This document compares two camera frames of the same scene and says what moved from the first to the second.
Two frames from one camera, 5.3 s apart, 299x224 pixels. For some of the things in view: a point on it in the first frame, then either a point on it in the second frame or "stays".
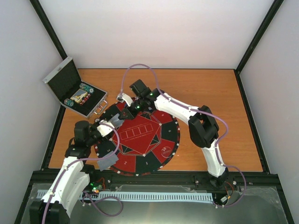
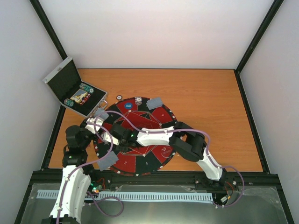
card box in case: x=79 y=95 stays
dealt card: x=106 y=163 stays
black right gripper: x=129 y=115 -> x=124 y=149
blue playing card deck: x=116 y=122 -> x=100 y=112
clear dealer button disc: x=166 y=152 stays
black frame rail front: x=168 y=180 stays
